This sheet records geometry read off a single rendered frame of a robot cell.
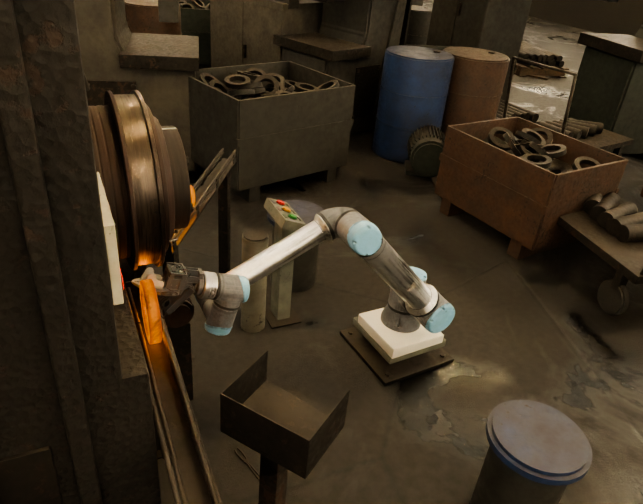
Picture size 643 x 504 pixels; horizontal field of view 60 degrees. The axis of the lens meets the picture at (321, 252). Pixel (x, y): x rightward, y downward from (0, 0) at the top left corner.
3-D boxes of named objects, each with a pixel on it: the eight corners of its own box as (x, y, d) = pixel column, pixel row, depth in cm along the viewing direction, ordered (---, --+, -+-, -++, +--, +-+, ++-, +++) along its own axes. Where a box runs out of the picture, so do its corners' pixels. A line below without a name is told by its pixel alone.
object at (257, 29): (247, 91, 642) (249, -14, 586) (314, 118, 578) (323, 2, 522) (208, 97, 608) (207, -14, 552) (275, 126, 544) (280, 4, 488)
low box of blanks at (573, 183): (598, 244, 387) (632, 154, 353) (527, 267, 351) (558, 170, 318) (497, 191, 453) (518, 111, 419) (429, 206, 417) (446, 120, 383)
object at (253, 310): (245, 335, 272) (246, 242, 245) (237, 321, 281) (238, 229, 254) (268, 330, 276) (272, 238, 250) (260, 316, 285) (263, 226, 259)
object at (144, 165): (144, 304, 143) (128, 124, 119) (118, 221, 179) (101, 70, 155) (170, 299, 145) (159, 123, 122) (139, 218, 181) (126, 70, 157)
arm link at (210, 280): (205, 289, 190) (212, 305, 182) (191, 288, 187) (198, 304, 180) (212, 267, 186) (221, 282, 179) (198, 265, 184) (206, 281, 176)
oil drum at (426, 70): (392, 167, 478) (409, 59, 433) (359, 143, 523) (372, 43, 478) (449, 161, 502) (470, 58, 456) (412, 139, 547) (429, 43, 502)
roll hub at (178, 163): (175, 248, 149) (169, 148, 135) (155, 203, 171) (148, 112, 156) (196, 245, 152) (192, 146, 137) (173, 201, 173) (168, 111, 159)
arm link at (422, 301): (438, 295, 254) (354, 199, 205) (463, 316, 241) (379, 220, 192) (415, 319, 254) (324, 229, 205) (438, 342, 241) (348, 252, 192)
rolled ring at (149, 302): (155, 280, 153) (143, 282, 152) (165, 346, 154) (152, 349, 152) (148, 277, 170) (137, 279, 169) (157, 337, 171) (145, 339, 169)
